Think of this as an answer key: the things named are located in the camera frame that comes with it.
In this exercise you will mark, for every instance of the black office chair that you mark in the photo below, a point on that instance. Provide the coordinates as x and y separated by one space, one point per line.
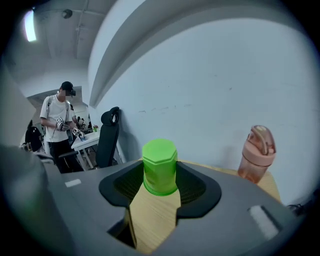
107 145

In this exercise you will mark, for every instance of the green paper cup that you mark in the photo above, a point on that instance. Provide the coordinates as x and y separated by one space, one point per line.
160 170

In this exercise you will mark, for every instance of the pink water bottle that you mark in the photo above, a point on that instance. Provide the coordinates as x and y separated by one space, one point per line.
257 155

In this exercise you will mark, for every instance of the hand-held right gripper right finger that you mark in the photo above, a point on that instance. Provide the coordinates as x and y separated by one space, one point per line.
237 217

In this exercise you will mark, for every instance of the white desk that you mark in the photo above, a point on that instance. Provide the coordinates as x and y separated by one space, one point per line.
85 143

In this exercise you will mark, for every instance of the small potted green plant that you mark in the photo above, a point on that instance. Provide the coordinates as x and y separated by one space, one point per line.
95 128

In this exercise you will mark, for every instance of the round ceiling fixture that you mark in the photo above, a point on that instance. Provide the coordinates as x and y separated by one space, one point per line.
67 13

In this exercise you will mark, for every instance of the ceiling light panel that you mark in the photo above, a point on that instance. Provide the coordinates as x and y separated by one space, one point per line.
31 27

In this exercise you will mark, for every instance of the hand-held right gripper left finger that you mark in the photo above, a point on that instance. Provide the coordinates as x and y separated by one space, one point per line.
95 200

